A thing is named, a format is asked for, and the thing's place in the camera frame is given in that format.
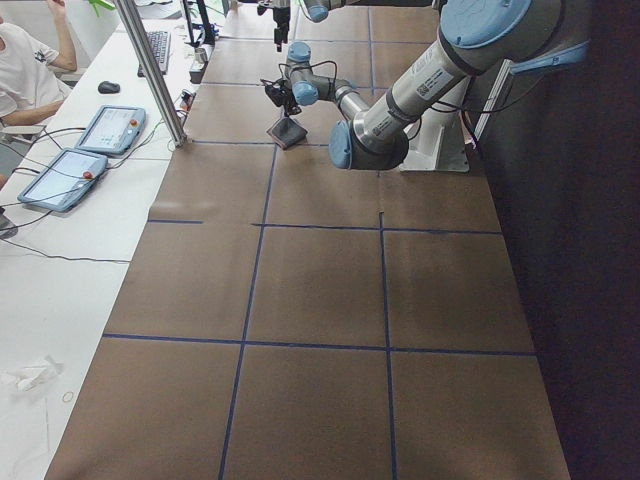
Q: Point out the small metal cup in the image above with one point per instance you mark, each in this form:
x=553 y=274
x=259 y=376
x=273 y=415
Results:
x=200 y=55

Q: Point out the crumpled white tissue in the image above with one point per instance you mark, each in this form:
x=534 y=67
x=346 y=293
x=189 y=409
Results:
x=33 y=376

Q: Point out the lower blue teach pendant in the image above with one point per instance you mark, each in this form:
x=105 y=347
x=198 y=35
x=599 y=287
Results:
x=65 y=181

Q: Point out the person in white shirt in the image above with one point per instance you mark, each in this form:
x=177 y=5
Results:
x=30 y=91

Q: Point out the black keyboard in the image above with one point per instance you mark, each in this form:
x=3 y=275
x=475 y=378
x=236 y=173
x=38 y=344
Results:
x=160 y=44

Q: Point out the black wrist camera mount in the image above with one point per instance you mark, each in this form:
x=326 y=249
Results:
x=263 y=7

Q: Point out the black computer mouse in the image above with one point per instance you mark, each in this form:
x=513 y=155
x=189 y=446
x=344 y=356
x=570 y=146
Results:
x=108 y=88

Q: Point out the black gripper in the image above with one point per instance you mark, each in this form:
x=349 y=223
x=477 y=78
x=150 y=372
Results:
x=280 y=18
x=288 y=100

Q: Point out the aluminium frame post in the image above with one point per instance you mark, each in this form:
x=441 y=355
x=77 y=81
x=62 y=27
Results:
x=134 y=27

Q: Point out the upper blue teach pendant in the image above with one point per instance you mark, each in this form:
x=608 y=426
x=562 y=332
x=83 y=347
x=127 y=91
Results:
x=112 y=130

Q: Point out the white pillar with base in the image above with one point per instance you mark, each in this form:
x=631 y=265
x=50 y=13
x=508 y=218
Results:
x=436 y=142

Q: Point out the blue teach pendant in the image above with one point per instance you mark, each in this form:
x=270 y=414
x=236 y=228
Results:
x=112 y=130
x=65 y=181

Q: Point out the pink towel with white edge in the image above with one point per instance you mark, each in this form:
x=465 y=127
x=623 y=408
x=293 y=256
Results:
x=286 y=132

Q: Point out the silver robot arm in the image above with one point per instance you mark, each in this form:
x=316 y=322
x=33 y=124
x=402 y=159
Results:
x=316 y=11
x=472 y=36

